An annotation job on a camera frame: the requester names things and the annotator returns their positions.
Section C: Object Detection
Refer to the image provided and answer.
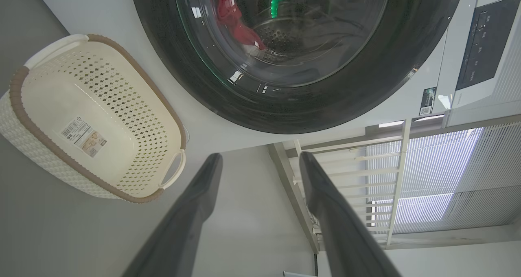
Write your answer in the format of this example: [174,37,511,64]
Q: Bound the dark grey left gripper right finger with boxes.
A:
[299,152,401,277]

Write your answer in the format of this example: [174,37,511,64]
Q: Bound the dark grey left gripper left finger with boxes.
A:
[122,153,223,277]

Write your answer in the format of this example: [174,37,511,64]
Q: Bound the washing machine glass door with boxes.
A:
[129,0,464,134]

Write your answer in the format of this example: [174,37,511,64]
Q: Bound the red and white garment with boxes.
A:
[212,0,267,51]

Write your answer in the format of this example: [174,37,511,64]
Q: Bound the printed paper product label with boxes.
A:
[61,115,106,158]

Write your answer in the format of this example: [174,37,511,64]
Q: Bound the cream perforated laundry basket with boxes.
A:
[0,34,188,204]

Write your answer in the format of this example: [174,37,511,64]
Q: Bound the white front-load washing machine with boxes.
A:
[31,0,521,148]

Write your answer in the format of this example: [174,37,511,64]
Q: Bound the white window blinds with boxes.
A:
[366,122,521,235]

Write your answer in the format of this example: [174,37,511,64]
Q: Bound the small dark QR sticker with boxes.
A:
[419,87,437,116]

